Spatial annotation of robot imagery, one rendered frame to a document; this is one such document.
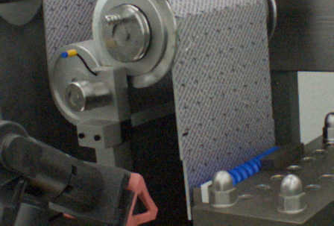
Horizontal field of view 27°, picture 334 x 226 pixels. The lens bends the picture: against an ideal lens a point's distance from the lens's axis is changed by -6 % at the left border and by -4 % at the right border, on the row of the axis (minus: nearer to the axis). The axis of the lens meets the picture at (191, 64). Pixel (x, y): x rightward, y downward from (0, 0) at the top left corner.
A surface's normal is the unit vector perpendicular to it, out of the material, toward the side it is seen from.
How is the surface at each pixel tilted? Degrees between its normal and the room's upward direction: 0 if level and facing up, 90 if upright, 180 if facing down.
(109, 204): 57
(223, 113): 90
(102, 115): 90
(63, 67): 90
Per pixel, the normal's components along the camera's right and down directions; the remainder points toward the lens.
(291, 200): -0.11, 0.15
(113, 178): -0.54, -0.40
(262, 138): 0.80, 0.02
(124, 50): -0.58, 0.16
